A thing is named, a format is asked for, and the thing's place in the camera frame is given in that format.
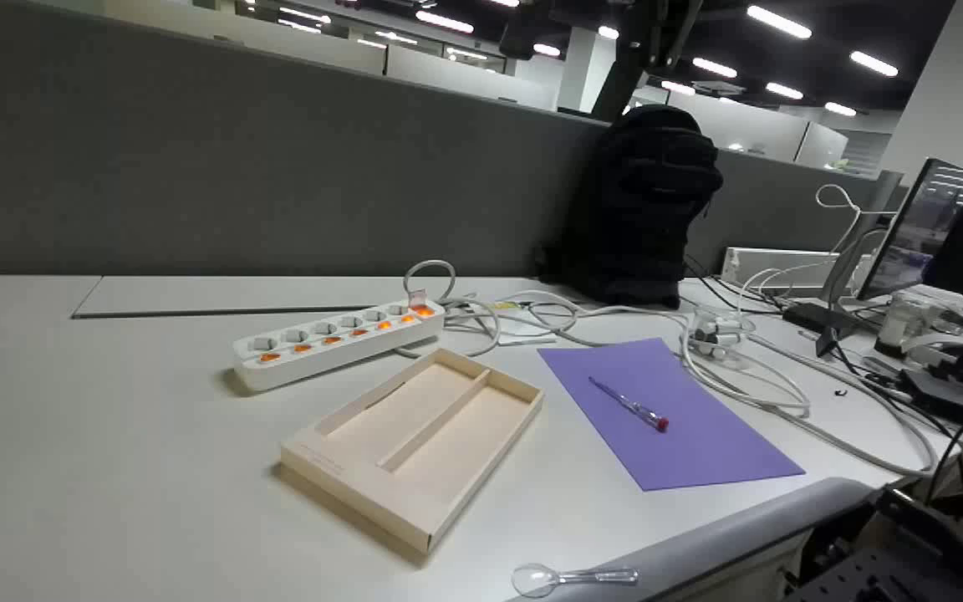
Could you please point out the black power adapter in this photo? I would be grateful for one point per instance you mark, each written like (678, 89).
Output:
(816, 318)

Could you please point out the black backpack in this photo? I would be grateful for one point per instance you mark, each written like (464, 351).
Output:
(640, 209)

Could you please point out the purple paper sheet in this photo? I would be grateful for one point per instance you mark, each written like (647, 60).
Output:
(682, 435)

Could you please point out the white flat device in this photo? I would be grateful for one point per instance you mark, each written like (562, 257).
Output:
(774, 266)

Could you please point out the pen with red cap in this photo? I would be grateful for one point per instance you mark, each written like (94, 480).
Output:
(628, 404)

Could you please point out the monitor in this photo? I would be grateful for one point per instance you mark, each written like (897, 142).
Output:
(916, 226)

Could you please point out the clear plastic spoon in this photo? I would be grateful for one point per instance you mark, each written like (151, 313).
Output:
(557, 577)

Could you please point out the white bottle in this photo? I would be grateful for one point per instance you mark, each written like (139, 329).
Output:
(899, 326)

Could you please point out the black flat device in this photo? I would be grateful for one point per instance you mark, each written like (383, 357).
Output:
(950, 397)

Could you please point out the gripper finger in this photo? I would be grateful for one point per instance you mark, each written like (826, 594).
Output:
(680, 25)
(625, 58)

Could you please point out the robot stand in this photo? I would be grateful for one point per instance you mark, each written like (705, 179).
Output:
(908, 552)

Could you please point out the wooden box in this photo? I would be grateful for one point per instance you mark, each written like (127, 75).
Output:
(423, 435)

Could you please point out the white power strip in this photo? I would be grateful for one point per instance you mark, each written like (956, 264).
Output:
(331, 341)

